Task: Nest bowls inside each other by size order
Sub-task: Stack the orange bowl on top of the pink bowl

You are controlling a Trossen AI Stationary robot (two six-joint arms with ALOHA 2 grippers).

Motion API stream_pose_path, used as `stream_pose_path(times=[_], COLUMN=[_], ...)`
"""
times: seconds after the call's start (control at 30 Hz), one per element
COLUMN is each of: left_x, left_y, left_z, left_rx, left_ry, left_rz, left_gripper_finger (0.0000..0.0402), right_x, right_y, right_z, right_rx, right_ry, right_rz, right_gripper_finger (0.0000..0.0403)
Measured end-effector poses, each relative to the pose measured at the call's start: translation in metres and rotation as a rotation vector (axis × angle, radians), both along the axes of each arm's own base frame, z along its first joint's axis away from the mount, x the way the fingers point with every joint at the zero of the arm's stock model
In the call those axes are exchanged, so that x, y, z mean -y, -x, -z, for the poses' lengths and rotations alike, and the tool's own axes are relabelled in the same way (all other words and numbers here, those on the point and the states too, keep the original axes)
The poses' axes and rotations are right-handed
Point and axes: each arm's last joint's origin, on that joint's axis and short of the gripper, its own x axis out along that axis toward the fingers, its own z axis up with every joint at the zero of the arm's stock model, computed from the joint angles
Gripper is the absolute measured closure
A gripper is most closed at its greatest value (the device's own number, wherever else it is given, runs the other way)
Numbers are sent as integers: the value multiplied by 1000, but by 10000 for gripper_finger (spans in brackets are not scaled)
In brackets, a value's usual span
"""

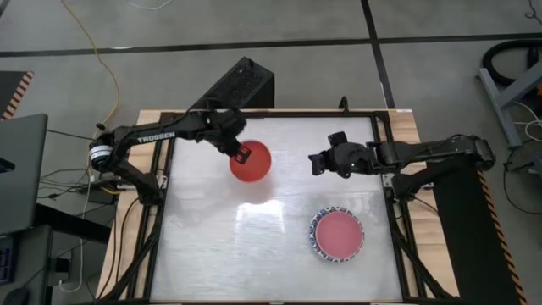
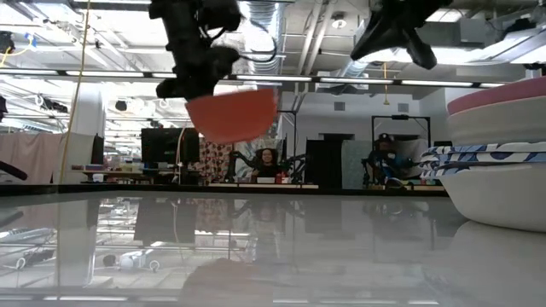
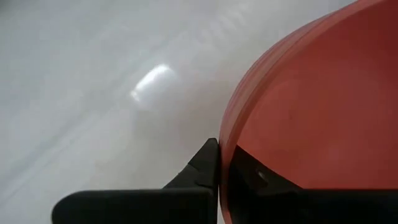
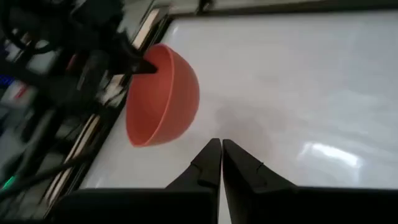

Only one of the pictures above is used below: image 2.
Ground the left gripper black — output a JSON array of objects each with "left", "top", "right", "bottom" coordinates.
[{"left": 155, "top": 44, "right": 242, "bottom": 102}]

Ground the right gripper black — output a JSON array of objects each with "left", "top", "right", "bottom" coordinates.
[{"left": 349, "top": 0, "right": 454, "bottom": 72}]

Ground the red plastic bowl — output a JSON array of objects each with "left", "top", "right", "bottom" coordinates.
[{"left": 184, "top": 87, "right": 279, "bottom": 145}]

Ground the pink plastic bowl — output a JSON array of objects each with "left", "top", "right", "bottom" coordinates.
[{"left": 446, "top": 76, "right": 546, "bottom": 116}]

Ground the white plate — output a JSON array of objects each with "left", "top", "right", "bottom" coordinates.
[{"left": 446, "top": 96, "right": 546, "bottom": 147}]

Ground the blue patterned paper bowl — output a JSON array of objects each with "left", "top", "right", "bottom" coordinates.
[
  {"left": 419, "top": 159, "right": 546, "bottom": 180},
  {"left": 421, "top": 142, "right": 546, "bottom": 164}
]

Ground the black bar with light strips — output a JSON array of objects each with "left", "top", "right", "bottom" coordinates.
[{"left": 0, "top": 67, "right": 546, "bottom": 89}]

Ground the black monitor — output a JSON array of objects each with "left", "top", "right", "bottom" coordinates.
[{"left": 140, "top": 126, "right": 200, "bottom": 165}]

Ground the red patterned hanging cloth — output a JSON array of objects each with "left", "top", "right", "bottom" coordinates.
[{"left": 196, "top": 139, "right": 235, "bottom": 185}]

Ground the person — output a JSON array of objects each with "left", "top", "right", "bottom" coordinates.
[
  {"left": 251, "top": 147, "right": 286, "bottom": 178},
  {"left": 367, "top": 132, "right": 413, "bottom": 189}
]

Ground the black cabinet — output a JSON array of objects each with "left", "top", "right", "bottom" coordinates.
[{"left": 305, "top": 133, "right": 355, "bottom": 189}]

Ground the large white bowl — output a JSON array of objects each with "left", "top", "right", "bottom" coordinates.
[{"left": 438, "top": 164, "right": 546, "bottom": 234}]

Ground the pink curtain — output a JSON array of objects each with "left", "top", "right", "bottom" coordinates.
[{"left": 0, "top": 132, "right": 65, "bottom": 185}]

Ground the black padded rod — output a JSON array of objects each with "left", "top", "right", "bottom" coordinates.
[{"left": 0, "top": 160, "right": 29, "bottom": 182}]

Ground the black frame stand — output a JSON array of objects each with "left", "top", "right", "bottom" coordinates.
[{"left": 369, "top": 113, "right": 432, "bottom": 148}]

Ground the silver ventilation duct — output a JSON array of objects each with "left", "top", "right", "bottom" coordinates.
[{"left": 245, "top": 0, "right": 281, "bottom": 76}]

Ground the yellow hanging cable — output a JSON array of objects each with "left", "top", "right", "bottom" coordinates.
[{"left": 57, "top": 0, "right": 93, "bottom": 185}]

